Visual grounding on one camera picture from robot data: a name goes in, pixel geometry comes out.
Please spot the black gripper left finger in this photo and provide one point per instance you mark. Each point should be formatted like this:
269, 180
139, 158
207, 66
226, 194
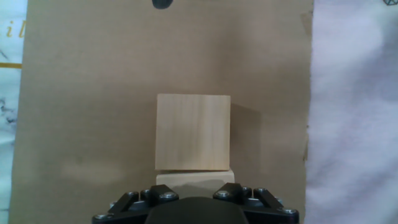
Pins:
161, 194

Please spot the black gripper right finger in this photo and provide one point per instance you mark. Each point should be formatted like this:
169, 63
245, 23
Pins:
231, 191

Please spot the light wooden cube block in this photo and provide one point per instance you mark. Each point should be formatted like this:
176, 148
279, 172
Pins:
192, 132
194, 180

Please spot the black round dot mark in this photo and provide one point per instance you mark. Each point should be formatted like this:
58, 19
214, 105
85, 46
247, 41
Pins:
162, 3

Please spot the brown cardboard sheet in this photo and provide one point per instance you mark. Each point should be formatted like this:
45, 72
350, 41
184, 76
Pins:
93, 93

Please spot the marble pattern cloth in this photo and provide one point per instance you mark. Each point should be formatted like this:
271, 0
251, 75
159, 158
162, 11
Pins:
351, 109

